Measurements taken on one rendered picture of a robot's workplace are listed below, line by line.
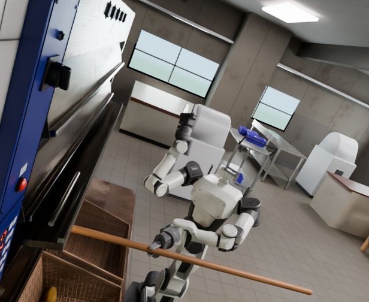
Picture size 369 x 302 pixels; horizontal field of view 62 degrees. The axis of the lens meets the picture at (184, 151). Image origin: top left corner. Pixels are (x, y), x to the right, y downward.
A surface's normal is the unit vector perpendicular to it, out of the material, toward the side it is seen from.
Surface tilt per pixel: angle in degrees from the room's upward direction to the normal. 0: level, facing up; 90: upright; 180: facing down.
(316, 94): 90
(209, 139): 80
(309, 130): 90
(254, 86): 90
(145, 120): 90
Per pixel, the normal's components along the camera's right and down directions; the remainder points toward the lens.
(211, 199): -0.44, 0.11
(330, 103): 0.11, 0.37
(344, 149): 0.27, 0.09
